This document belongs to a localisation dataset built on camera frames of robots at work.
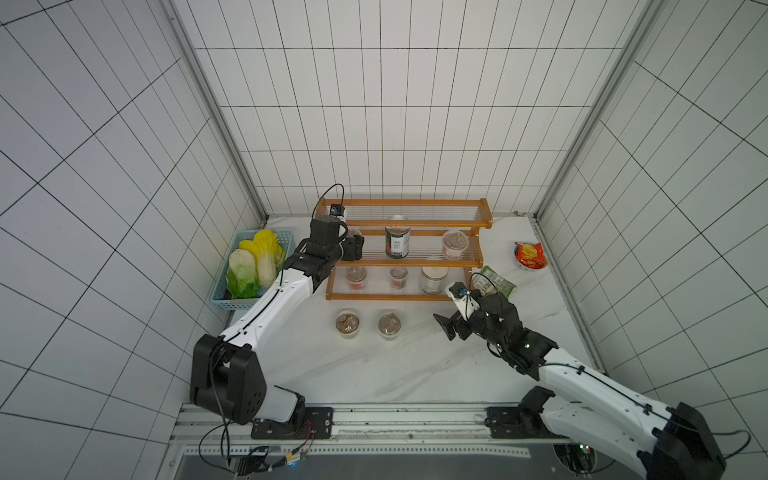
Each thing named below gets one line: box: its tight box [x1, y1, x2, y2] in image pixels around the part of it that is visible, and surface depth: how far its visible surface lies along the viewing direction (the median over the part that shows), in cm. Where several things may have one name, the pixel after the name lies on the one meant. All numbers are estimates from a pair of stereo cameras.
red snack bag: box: [514, 242, 548, 269], surface depth 102 cm
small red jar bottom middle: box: [389, 266, 409, 289], surface depth 95 cm
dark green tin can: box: [385, 225, 411, 260], surface depth 83 cm
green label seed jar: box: [377, 312, 402, 341], surface depth 87 cm
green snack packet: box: [473, 266, 517, 297], surface depth 100 cm
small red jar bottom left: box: [345, 266, 367, 290], surface depth 96 cm
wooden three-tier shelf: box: [319, 197, 494, 301], surface depth 91 cm
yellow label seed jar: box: [335, 310, 360, 339], surface depth 87 cm
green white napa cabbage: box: [226, 249, 260, 299], surface depth 94 cm
